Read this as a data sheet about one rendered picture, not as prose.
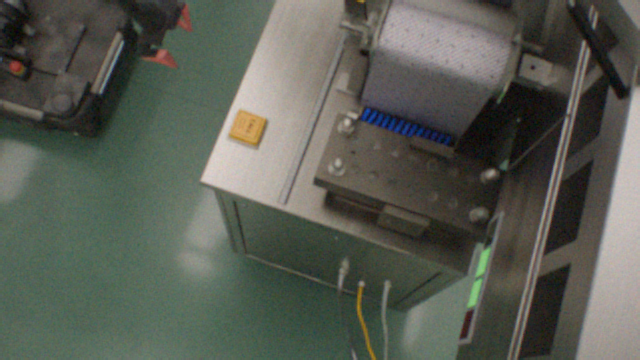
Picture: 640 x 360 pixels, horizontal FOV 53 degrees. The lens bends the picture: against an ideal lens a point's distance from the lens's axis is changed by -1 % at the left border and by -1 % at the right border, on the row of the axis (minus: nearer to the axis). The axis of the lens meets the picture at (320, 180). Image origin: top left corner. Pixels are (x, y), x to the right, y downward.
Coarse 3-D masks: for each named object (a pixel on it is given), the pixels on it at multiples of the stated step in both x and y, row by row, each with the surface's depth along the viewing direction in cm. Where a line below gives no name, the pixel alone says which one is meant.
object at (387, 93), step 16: (368, 80) 135; (384, 80) 132; (400, 80) 130; (368, 96) 141; (384, 96) 139; (400, 96) 136; (416, 96) 134; (432, 96) 132; (448, 96) 130; (384, 112) 146; (400, 112) 143; (416, 112) 141; (432, 112) 138; (448, 112) 136; (464, 112) 134; (432, 128) 145; (448, 128) 143; (464, 128) 140
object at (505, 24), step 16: (416, 0) 132; (432, 0) 132; (448, 0) 132; (464, 0) 132; (480, 0) 134; (464, 16) 131; (480, 16) 131; (496, 16) 131; (512, 16) 132; (512, 32) 131
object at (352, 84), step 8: (352, 24) 134; (368, 24) 132; (352, 32) 135; (360, 32) 134; (344, 40) 140; (352, 40) 139; (360, 40) 139; (344, 48) 141; (352, 48) 140; (360, 48) 138; (368, 48) 137; (360, 56) 143; (368, 56) 140; (352, 64) 148; (360, 64) 146; (368, 64) 145; (344, 72) 161; (352, 72) 151; (360, 72) 150; (344, 80) 161; (352, 80) 155; (360, 80) 153; (344, 88) 160; (352, 88) 158; (360, 88) 157
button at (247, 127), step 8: (240, 112) 155; (248, 112) 155; (240, 120) 154; (248, 120) 155; (256, 120) 155; (264, 120) 155; (232, 128) 154; (240, 128) 154; (248, 128) 154; (256, 128) 154; (232, 136) 154; (240, 136) 153; (248, 136) 153; (256, 136) 153; (256, 144) 154
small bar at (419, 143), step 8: (416, 136) 143; (416, 144) 142; (424, 144) 142; (432, 144) 142; (440, 144) 142; (424, 152) 143; (432, 152) 142; (440, 152) 142; (448, 152) 142; (448, 160) 143
